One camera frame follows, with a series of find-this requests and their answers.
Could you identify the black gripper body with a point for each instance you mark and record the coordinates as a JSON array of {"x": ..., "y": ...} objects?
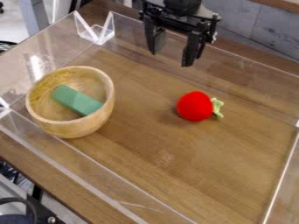
[{"x": 183, "y": 16}]

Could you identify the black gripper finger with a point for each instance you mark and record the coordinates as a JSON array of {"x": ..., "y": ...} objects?
[
  {"x": 155, "y": 35},
  {"x": 194, "y": 48}
]

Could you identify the red plush fruit green stem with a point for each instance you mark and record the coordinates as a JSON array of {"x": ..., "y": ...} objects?
[{"x": 197, "y": 107}]

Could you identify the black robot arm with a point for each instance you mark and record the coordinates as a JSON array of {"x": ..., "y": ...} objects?
[{"x": 185, "y": 16}]

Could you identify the green rectangular block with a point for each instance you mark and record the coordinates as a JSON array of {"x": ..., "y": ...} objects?
[{"x": 76, "y": 101}]

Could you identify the light wooden bowl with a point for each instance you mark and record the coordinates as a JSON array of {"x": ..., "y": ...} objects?
[{"x": 59, "y": 120}]

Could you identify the clear acrylic tray enclosure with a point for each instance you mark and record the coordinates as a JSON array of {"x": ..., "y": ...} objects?
[{"x": 151, "y": 168}]

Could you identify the black table leg bracket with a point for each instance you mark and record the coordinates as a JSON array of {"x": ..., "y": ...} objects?
[{"x": 46, "y": 215}]

